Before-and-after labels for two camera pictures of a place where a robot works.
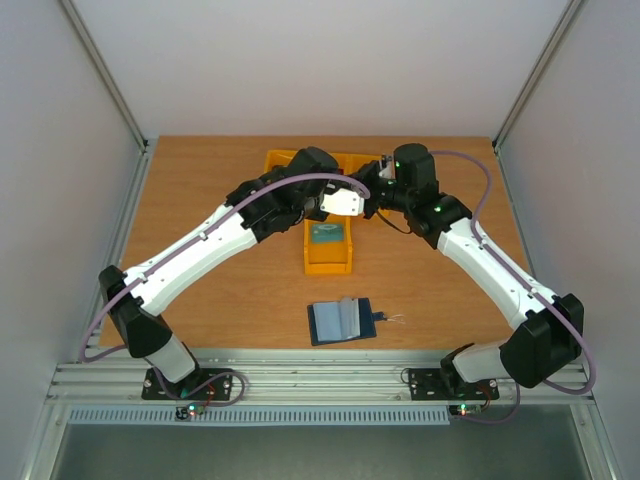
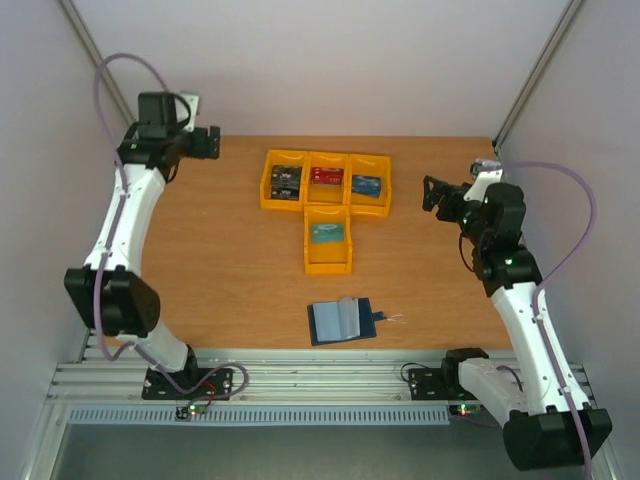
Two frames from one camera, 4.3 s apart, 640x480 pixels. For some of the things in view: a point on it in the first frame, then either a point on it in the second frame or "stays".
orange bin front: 328,258 stays
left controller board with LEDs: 190,410 stays
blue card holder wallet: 342,320 stays
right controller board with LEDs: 463,409 stays
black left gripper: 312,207 to 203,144
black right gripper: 370,176 to 445,198
